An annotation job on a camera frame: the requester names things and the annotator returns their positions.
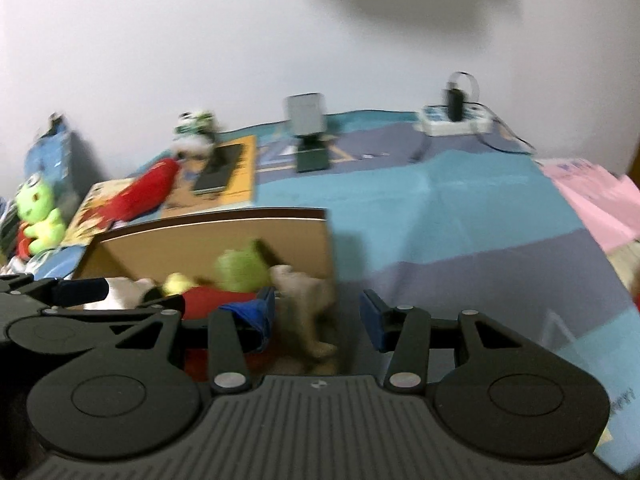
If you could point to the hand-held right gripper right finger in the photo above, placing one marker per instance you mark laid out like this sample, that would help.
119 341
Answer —
374 317

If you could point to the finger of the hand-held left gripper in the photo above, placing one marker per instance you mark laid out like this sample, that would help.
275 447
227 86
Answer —
82 290
150 305

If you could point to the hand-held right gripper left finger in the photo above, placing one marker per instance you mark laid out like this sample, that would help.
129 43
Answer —
265 312

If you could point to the yellow plush toy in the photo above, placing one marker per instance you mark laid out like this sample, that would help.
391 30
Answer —
177 284

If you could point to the pink pig plush toy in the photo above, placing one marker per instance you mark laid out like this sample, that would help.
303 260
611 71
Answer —
305 305

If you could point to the brown cardboard box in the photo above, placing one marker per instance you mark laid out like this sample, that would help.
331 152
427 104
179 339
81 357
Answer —
210 240

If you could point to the colourful picture book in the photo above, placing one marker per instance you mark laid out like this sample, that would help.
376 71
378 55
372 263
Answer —
87 220

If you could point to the green frog plush toy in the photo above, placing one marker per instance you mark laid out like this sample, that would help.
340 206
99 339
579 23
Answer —
40 215

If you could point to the red plush toy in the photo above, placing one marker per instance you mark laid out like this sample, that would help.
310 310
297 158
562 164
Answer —
137 195

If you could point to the blue patchwork bedsheet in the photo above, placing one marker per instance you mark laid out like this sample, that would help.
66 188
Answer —
450 230

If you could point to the blue toy package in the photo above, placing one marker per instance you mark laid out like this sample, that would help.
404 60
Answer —
50 150

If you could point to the orange book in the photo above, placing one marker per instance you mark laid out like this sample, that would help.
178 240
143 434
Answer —
245 170

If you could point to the dark smartphone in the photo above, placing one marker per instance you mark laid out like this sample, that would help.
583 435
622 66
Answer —
217 170

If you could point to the small doll with green hat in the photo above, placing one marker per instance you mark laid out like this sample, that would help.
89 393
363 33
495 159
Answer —
195 132

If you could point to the small light on stand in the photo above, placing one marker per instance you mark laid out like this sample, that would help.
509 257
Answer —
306 115

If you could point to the white power strip with charger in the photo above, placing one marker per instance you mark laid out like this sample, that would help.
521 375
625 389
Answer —
505 137

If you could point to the black charger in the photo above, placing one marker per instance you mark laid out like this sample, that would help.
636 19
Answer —
454 105

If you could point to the pink cloth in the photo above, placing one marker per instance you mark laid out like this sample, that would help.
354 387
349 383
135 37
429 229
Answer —
595 195

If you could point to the cream pillow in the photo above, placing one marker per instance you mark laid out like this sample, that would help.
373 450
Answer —
625 270

